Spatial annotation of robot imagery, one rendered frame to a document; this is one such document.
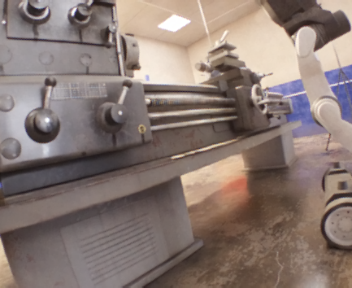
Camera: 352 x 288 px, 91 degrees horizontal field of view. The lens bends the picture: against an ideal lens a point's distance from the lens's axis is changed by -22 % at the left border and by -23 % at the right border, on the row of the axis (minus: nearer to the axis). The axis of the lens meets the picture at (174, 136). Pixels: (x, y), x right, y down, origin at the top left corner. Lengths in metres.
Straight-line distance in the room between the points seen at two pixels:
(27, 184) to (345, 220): 1.13
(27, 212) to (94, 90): 0.41
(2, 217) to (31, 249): 0.17
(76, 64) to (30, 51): 0.18
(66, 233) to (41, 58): 0.59
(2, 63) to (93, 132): 0.39
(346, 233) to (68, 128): 1.03
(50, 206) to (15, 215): 0.10
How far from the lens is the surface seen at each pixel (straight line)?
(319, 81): 1.08
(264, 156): 2.55
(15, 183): 0.78
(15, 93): 0.64
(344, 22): 1.15
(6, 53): 0.83
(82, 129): 0.66
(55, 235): 0.75
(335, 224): 0.95
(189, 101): 1.09
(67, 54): 0.88
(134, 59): 1.24
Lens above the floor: 0.54
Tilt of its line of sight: 1 degrees up
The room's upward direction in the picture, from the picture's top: 11 degrees counter-clockwise
